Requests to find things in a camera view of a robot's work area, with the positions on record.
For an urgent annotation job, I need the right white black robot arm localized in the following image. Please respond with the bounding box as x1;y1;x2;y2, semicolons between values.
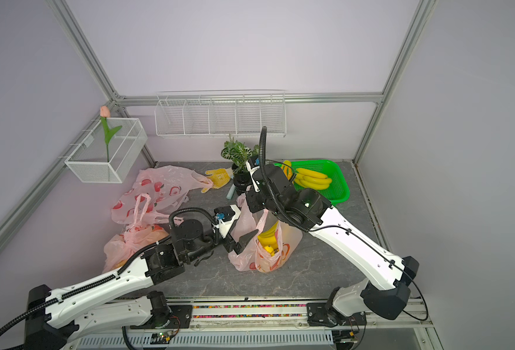
247;127;419;327

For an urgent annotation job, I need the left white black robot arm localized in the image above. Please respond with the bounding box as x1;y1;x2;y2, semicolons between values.
0;205;260;349

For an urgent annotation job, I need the pale yellow banana bunch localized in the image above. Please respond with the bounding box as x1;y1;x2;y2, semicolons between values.
295;168;333;190

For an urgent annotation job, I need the pink strawberry plastic bag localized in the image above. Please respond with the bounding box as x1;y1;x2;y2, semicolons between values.
111;166;213;225

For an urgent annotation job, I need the light blue white tube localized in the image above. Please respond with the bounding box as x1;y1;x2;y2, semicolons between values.
226;185;236;200

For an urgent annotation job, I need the potted plant black vase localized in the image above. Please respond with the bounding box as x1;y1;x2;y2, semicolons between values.
220;135;260;195

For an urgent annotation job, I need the pink artificial tulip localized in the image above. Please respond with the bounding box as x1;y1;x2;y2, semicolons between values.
100;106;122;163

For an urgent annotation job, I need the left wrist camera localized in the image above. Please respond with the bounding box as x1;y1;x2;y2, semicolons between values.
214;205;241;239

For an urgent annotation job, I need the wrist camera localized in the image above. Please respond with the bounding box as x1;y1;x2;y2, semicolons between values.
245;156;260;193
214;205;241;239

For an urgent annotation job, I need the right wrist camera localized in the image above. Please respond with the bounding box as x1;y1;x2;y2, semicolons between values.
245;156;260;193

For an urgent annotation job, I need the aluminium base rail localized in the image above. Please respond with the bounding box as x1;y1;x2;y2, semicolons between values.
65;297;443;349

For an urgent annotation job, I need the white wire wall shelf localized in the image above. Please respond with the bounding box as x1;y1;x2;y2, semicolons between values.
155;90;288;138

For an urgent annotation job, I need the white wire side basket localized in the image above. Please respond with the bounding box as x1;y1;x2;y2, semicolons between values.
65;118;147;184

